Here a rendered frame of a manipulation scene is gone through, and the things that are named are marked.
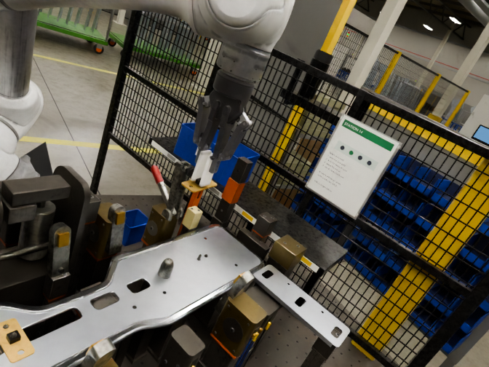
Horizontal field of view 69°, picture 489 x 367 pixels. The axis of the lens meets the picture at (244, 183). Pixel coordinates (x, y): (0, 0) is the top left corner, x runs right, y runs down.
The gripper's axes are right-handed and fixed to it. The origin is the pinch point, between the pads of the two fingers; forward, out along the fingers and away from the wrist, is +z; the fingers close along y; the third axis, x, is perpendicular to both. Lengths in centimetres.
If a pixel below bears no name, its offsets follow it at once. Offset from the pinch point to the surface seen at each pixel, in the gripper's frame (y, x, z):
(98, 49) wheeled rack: -564, 386, 120
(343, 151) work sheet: 9, 67, -1
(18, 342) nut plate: -1.9, -33.7, 30.0
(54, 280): -12.8, -21.0, 31.6
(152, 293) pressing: 1.9, -6.6, 30.9
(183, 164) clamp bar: -16.2, 13.7, 10.0
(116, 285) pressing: -4.3, -11.8, 30.7
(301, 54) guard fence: -85, 202, -19
